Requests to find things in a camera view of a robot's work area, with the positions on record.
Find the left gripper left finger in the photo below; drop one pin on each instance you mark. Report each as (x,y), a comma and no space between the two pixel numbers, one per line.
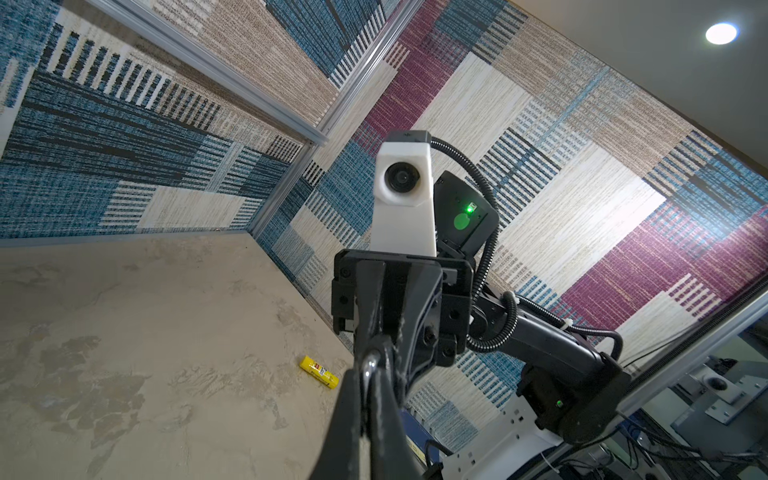
(340,454)

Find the yellow marker pen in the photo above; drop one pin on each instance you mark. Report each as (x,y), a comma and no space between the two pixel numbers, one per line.
(318,372)

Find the blue book with yellow label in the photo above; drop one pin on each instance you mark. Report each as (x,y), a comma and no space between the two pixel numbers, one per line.
(417,438)

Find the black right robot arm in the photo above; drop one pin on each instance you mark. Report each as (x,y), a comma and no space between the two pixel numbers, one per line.
(568,391)

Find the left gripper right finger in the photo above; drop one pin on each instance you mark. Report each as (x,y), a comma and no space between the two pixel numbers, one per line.
(390,454)

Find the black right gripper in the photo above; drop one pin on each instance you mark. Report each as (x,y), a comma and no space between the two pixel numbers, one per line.
(422,304)

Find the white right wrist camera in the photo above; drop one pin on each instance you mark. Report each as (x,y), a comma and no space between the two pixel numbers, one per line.
(403,211)

